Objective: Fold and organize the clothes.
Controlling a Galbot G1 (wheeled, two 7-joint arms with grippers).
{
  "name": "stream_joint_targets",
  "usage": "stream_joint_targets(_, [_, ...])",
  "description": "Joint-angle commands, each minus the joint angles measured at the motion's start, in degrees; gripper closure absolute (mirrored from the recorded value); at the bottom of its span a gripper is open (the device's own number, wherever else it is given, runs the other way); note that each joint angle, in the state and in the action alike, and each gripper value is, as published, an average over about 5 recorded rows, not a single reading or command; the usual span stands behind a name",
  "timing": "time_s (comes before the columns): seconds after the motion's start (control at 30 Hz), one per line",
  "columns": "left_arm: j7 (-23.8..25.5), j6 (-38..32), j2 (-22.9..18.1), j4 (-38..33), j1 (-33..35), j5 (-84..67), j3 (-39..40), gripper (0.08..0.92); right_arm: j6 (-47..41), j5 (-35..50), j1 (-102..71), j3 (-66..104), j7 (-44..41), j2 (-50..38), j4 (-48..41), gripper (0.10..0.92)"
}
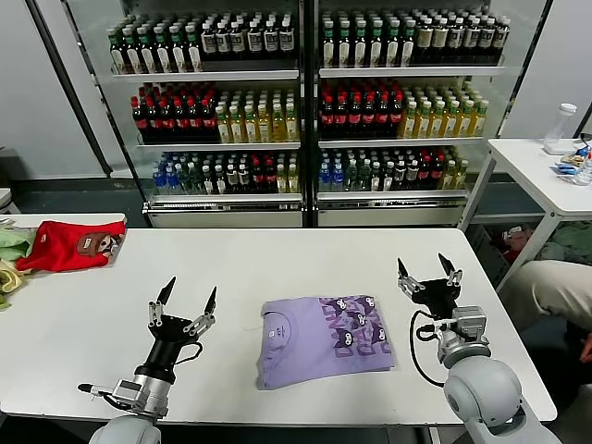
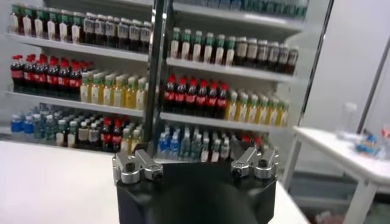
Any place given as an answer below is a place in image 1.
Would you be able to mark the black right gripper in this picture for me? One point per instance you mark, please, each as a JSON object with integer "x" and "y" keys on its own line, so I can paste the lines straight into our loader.
{"x": 435, "y": 298}

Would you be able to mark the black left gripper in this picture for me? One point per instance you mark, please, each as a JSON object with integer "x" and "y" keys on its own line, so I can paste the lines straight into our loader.
{"x": 173, "y": 337}

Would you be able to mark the purple cartoon print t-shirt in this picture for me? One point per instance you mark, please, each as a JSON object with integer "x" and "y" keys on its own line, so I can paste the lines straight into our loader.
{"x": 287, "y": 351}

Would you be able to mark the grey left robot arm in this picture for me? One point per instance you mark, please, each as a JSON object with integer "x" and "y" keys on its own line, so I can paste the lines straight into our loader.
{"x": 134, "y": 425}

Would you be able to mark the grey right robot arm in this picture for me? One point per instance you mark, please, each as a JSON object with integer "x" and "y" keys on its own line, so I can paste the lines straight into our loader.
{"x": 485, "y": 398}

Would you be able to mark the bystander bare hand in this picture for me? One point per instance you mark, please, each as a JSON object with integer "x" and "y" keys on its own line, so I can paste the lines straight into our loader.
{"x": 587, "y": 349}

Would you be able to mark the dark plastic crate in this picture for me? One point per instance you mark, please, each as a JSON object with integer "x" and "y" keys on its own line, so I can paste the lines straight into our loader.
{"x": 483, "y": 250}

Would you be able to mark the glass drinks display cooler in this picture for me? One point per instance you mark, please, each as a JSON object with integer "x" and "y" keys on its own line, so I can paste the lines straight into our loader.
{"x": 222, "y": 217}
{"x": 393, "y": 215}

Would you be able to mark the white cooler shelf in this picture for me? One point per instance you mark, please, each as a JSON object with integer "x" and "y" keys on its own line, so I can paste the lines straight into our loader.
{"x": 226, "y": 197}
{"x": 393, "y": 194}
{"x": 203, "y": 75}
{"x": 217, "y": 145}
{"x": 402, "y": 142}
{"x": 411, "y": 71}

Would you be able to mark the red garment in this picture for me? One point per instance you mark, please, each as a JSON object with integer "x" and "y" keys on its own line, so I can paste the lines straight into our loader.
{"x": 513, "y": 240}

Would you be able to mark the yellow juice bottle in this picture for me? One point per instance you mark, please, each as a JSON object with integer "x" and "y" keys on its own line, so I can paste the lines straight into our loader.
{"x": 264, "y": 129}
{"x": 451, "y": 124}
{"x": 465, "y": 123}
{"x": 292, "y": 128}
{"x": 278, "y": 128}
{"x": 460, "y": 176}
{"x": 292, "y": 182}
{"x": 448, "y": 176}
{"x": 237, "y": 129}
{"x": 423, "y": 125}
{"x": 409, "y": 125}
{"x": 437, "y": 124}
{"x": 250, "y": 129}
{"x": 281, "y": 182}
{"x": 480, "y": 121}
{"x": 223, "y": 129}

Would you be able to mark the red cap cola bottle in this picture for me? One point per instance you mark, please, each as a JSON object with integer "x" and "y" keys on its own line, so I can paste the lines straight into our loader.
{"x": 382, "y": 117}
{"x": 368, "y": 118}
{"x": 341, "y": 118}
{"x": 436, "y": 175}
{"x": 180, "y": 122}
{"x": 396, "y": 116}
{"x": 257, "y": 181}
{"x": 269, "y": 181}
{"x": 194, "y": 122}
{"x": 355, "y": 118}
{"x": 152, "y": 122}
{"x": 327, "y": 118}
{"x": 209, "y": 121}
{"x": 424, "y": 175}
{"x": 139, "y": 122}
{"x": 166, "y": 122}

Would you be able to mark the small dark tea bottle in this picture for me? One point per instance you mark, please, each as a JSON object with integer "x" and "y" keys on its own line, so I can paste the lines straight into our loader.
{"x": 376, "y": 179}
{"x": 244, "y": 181}
{"x": 387, "y": 178}
{"x": 232, "y": 182}
{"x": 412, "y": 175}
{"x": 207, "y": 184}
{"x": 220, "y": 184}
{"x": 399, "y": 176}

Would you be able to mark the green water bottle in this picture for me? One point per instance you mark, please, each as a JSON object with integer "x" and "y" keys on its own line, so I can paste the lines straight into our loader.
{"x": 351, "y": 178}
{"x": 195, "y": 182}
{"x": 364, "y": 178}
{"x": 183, "y": 182}

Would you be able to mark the beige trousered leg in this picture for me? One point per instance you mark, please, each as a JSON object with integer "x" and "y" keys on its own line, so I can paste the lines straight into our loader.
{"x": 550, "y": 291}

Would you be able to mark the blue drink bottle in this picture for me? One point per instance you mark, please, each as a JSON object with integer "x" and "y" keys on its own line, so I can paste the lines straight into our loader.
{"x": 337, "y": 178}
{"x": 159, "y": 182}
{"x": 325, "y": 178}
{"x": 171, "y": 182}

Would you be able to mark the red bear print shirt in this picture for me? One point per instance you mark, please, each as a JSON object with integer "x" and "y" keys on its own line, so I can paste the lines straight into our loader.
{"x": 60, "y": 250}

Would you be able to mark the white side table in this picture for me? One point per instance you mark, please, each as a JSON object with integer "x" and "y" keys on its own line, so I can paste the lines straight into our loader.
{"x": 522, "y": 166}

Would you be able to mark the dark green garment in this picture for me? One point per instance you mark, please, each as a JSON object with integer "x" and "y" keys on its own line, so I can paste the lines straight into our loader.
{"x": 573, "y": 240}

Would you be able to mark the blue snack packet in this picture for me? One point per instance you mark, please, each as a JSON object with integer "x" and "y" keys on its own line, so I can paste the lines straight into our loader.
{"x": 565, "y": 168}

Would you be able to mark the pale yellow garment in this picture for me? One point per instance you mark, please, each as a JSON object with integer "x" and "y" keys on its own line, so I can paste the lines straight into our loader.
{"x": 11, "y": 275}

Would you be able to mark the light green garment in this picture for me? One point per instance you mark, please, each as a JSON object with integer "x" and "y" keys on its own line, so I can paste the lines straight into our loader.
{"x": 3, "y": 303}
{"x": 11, "y": 242}

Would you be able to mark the white flat box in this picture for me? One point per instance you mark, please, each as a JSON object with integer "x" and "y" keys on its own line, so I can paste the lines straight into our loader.
{"x": 557, "y": 149}

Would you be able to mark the clear plastic bag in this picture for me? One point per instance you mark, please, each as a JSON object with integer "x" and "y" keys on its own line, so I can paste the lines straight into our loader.
{"x": 583, "y": 178}

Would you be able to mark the brown snack packet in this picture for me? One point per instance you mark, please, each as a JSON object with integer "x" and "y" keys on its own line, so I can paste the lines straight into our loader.
{"x": 572, "y": 159}

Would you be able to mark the small blue orange object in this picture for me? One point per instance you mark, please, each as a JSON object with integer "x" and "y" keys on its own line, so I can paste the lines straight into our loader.
{"x": 584, "y": 149}

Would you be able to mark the clear bottle white cap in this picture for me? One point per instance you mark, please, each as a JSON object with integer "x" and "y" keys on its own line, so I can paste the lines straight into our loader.
{"x": 560, "y": 125}

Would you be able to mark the green cap tea bottle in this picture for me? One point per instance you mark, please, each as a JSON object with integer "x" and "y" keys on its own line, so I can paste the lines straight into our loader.
{"x": 361, "y": 51}
{"x": 164, "y": 57}
{"x": 118, "y": 57}
{"x": 407, "y": 51}
{"x": 345, "y": 51}
{"x": 377, "y": 51}
{"x": 180, "y": 57}
{"x": 149, "y": 57}
{"x": 329, "y": 51}
{"x": 134, "y": 57}
{"x": 195, "y": 57}
{"x": 392, "y": 51}

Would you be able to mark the dark bottle beige label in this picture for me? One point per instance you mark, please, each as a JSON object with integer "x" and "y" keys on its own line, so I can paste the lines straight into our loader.
{"x": 486, "y": 37}
{"x": 440, "y": 39}
{"x": 456, "y": 38}
{"x": 471, "y": 37}
{"x": 423, "y": 39}
{"x": 501, "y": 36}

